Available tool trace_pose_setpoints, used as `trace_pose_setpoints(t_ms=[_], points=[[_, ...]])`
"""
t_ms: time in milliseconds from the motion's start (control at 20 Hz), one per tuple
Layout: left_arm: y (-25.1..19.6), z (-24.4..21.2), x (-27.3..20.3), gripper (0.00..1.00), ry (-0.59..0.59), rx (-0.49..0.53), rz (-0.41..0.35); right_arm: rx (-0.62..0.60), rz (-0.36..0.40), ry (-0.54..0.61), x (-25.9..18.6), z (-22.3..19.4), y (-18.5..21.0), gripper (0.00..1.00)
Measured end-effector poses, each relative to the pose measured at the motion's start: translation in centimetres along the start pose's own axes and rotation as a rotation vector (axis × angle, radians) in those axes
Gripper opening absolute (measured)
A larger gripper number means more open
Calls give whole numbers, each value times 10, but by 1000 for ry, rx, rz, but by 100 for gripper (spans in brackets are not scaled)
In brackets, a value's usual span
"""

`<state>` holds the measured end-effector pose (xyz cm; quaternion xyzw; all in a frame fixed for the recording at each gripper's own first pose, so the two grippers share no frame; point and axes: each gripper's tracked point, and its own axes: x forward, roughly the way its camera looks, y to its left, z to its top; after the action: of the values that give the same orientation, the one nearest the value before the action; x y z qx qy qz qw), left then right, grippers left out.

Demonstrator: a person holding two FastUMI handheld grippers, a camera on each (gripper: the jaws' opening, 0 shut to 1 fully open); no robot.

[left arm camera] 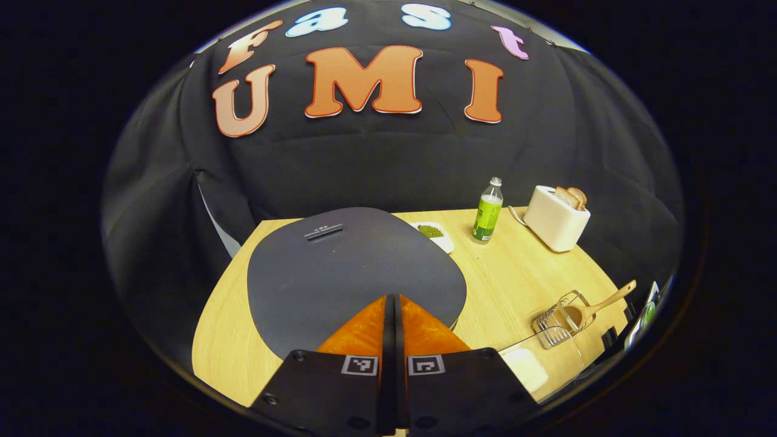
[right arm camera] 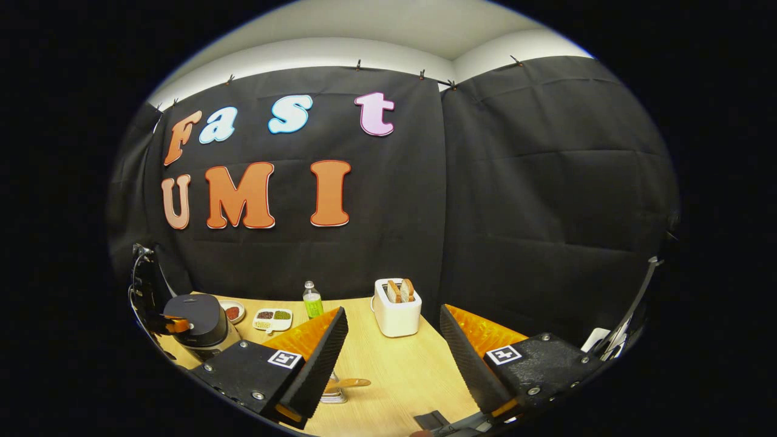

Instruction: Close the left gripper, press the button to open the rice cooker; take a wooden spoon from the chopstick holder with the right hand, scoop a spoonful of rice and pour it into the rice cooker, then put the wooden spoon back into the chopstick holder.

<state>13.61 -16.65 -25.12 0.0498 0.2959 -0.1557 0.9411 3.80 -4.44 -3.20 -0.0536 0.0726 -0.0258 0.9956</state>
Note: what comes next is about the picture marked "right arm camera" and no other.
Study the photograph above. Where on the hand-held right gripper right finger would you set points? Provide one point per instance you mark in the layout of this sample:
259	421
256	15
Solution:
470	367

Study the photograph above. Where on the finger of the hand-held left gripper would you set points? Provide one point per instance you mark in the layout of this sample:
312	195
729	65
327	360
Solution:
177	326

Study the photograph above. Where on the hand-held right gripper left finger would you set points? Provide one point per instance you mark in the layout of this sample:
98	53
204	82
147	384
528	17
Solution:
315	367

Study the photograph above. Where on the black silver rice cooker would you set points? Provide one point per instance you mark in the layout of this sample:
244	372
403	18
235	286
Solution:
200	321

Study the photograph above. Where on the wooden spoon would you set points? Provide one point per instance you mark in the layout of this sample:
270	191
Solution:
352	383

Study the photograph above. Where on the round dish of red beans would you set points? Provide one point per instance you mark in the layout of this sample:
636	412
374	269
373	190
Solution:
232	312

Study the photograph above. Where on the green drink bottle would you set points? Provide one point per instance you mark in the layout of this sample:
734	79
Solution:
313	303

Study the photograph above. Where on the white divided bean dish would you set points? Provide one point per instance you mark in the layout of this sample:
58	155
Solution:
273	317

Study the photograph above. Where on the white toaster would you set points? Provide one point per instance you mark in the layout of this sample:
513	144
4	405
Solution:
396	318

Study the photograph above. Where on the toast slice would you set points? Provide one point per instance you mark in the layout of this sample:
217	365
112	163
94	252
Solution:
394	292
407	289

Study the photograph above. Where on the grey metal stand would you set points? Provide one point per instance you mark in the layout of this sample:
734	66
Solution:
634	306

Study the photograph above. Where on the black table edge bracket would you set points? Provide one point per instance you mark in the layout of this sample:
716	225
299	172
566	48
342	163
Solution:
431	420

